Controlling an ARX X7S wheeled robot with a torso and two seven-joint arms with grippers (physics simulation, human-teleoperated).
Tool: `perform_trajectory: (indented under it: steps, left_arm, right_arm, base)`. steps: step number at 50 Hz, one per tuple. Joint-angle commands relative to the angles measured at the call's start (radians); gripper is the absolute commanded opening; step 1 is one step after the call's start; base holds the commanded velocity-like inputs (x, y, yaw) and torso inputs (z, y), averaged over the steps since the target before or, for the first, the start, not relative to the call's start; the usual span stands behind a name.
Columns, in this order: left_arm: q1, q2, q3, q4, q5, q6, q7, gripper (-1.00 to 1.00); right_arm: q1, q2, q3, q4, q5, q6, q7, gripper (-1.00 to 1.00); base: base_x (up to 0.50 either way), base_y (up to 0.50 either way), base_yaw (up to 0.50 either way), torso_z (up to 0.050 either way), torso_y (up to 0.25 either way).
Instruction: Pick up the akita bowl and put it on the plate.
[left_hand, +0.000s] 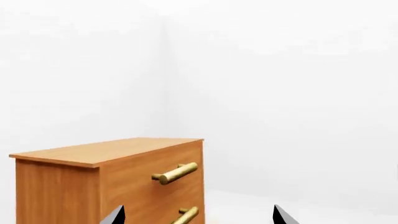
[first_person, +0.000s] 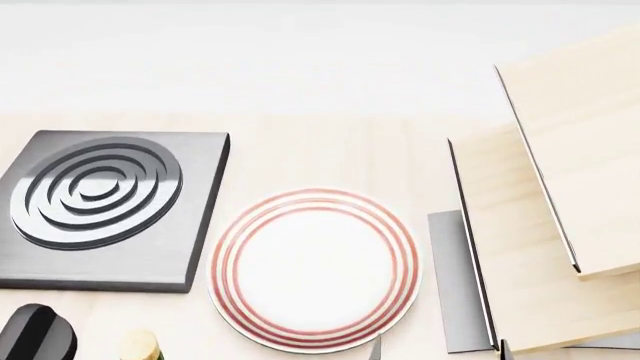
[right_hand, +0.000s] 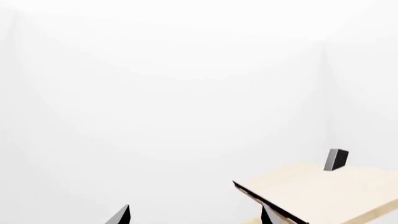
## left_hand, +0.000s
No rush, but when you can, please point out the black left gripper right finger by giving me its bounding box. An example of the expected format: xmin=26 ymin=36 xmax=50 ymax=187
xmin=272 ymin=204 xmax=300 ymax=224

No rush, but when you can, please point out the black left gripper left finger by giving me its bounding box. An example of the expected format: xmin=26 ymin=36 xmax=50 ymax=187
xmin=99 ymin=205 xmax=126 ymax=224

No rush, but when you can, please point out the wooden drawer cabinet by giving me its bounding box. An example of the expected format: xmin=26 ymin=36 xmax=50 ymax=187
xmin=8 ymin=137 xmax=206 ymax=224

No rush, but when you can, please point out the brass drawer handle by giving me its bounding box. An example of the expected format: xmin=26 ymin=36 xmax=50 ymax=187
xmin=151 ymin=162 xmax=198 ymax=186
xmin=171 ymin=206 xmax=200 ymax=224

